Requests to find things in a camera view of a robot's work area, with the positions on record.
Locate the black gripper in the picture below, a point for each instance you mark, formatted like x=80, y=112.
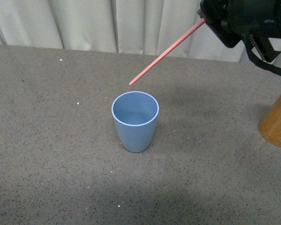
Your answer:
x=232, y=20

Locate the pink chopstick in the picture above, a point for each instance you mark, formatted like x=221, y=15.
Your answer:
x=169, y=49

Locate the blue plastic cup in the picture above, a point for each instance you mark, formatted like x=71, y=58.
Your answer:
x=135, y=115

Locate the bamboo chopstick holder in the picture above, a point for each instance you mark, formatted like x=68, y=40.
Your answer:
x=270, y=125

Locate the white pleated curtain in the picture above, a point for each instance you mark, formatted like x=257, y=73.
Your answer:
x=146, y=27

